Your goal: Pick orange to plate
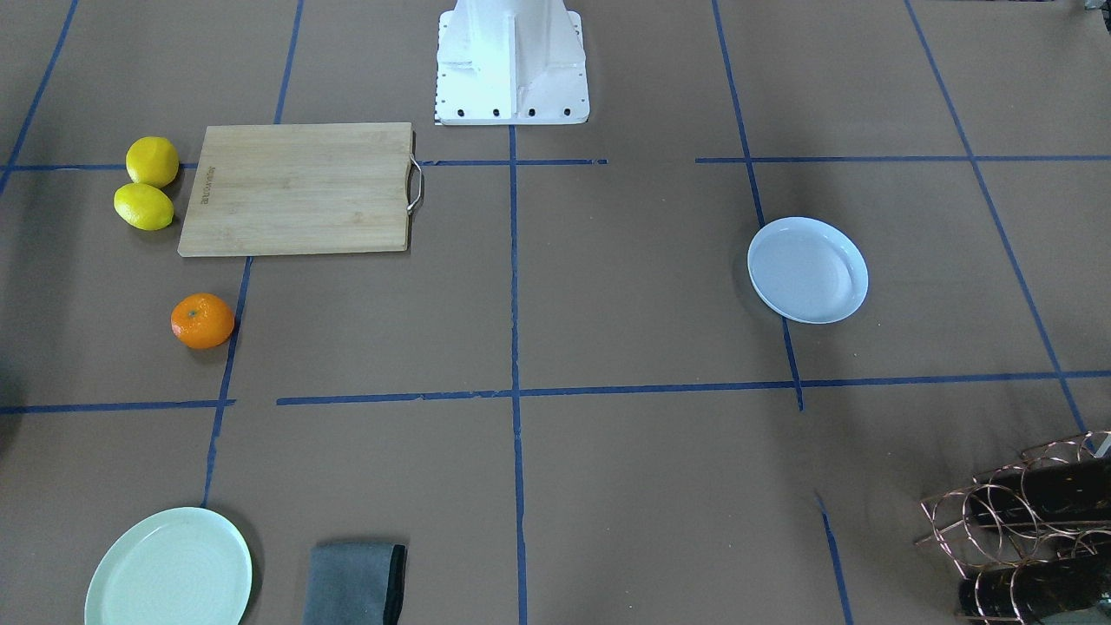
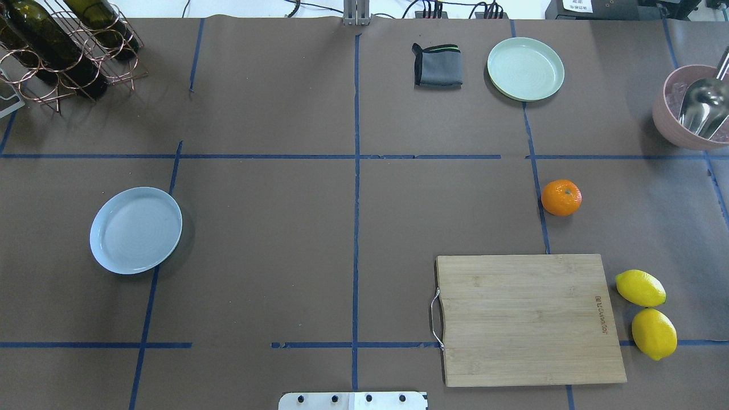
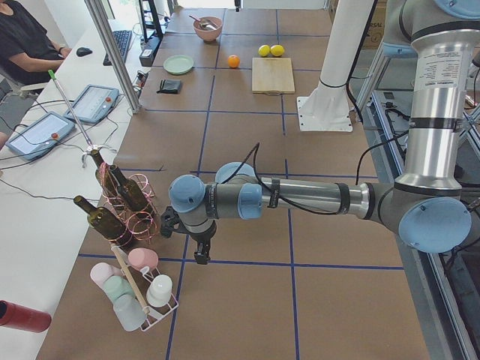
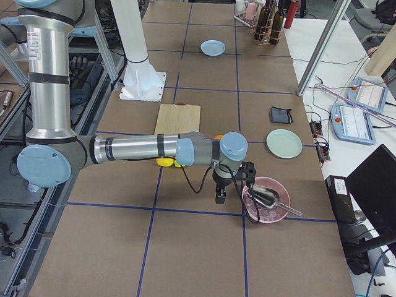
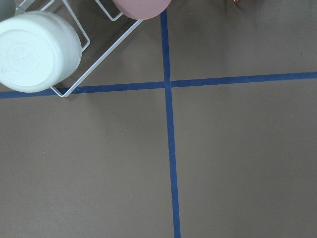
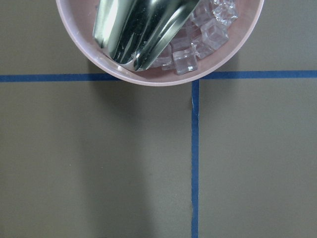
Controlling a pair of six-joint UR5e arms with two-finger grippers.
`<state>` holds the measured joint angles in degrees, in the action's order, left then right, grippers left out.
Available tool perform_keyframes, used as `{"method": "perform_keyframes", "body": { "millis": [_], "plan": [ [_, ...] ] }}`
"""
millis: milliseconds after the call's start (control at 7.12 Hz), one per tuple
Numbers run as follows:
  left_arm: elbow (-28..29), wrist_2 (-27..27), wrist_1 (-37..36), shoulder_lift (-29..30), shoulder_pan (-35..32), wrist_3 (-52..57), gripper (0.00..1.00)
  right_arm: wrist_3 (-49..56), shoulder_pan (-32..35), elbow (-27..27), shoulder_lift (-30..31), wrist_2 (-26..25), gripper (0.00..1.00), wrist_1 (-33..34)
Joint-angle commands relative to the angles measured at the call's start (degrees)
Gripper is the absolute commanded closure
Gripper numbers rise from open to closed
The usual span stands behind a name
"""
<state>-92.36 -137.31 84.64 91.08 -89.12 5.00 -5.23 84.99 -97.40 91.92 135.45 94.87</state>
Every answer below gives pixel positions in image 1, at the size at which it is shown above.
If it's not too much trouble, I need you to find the light blue plate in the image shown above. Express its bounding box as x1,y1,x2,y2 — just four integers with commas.
745,216,871,325

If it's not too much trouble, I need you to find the orange mandarin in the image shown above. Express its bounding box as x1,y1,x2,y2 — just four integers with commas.
170,293,237,351

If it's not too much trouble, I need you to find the light green plate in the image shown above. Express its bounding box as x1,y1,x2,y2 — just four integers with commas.
83,507,253,624

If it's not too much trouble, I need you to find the bamboo cutting board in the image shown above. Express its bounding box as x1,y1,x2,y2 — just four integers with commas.
178,122,424,258

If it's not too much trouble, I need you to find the grey folded cloth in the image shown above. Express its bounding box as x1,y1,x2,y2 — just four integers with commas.
301,542,408,624

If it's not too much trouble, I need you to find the lower yellow lemon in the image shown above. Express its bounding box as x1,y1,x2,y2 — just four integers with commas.
114,182,174,231

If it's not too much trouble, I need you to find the yellow lemon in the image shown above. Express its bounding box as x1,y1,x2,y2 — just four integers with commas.
124,135,181,188
114,182,174,231

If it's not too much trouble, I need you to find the upper yellow lemon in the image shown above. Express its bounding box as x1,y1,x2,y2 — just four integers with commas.
124,135,181,188

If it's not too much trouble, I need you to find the dark wine bottle lower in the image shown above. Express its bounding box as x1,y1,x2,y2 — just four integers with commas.
957,555,1110,624

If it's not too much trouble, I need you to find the dark wine bottle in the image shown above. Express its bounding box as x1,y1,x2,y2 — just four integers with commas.
957,555,1110,624
969,457,1110,530

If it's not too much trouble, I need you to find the dark wine bottle upper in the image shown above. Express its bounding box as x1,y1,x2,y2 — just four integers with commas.
969,457,1110,530

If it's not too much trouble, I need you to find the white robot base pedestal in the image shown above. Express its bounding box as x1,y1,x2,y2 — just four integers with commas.
434,1,591,127

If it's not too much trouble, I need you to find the copper wire bottle rack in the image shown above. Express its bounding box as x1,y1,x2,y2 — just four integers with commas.
919,431,1110,624

